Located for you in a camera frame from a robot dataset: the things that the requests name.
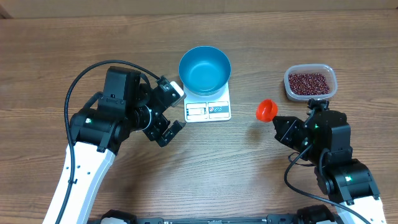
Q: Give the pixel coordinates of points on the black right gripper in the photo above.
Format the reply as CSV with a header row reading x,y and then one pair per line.
x,y
283,134

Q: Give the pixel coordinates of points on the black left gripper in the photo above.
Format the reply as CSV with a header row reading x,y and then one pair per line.
x,y
165,139

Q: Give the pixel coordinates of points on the red measuring scoop blue handle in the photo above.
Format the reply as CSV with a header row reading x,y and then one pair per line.
x,y
266,111

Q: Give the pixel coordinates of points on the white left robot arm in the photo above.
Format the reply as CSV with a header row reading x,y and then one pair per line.
x,y
83,172

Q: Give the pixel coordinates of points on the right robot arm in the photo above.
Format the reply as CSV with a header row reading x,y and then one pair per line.
x,y
350,188

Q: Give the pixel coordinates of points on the white kitchen scale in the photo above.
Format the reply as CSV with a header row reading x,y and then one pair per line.
x,y
200,108

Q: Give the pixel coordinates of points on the blue bowl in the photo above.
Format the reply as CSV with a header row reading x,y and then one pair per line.
x,y
204,70

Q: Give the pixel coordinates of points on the red beans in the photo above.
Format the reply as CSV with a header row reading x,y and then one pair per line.
x,y
308,84

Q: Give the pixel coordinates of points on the clear plastic container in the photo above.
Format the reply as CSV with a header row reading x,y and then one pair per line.
x,y
325,70

